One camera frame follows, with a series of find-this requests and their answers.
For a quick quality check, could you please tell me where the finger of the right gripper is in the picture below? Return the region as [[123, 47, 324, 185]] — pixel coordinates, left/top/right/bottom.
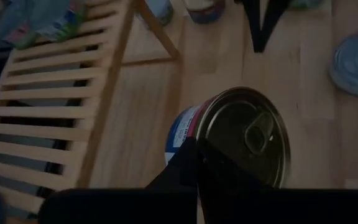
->
[[262, 0, 293, 50], [241, 0, 264, 54]]

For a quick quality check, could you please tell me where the wooden slatted shelf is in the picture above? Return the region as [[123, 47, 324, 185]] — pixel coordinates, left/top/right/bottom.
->
[[0, 0, 181, 218]]

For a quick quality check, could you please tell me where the red blue pull-tab can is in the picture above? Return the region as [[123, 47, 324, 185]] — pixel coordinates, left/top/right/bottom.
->
[[164, 86, 292, 190], [183, 0, 227, 25]]

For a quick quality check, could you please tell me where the green label flat-lid can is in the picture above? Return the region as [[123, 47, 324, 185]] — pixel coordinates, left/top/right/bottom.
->
[[0, 0, 88, 50], [328, 29, 358, 98], [144, 0, 175, 26]]

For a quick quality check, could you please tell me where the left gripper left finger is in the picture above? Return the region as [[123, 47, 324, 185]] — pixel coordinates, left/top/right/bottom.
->
[[37, 138, 198, 224]]

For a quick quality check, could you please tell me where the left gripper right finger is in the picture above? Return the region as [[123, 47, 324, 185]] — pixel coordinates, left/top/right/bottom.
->
[[197, 146, 358, 224]]

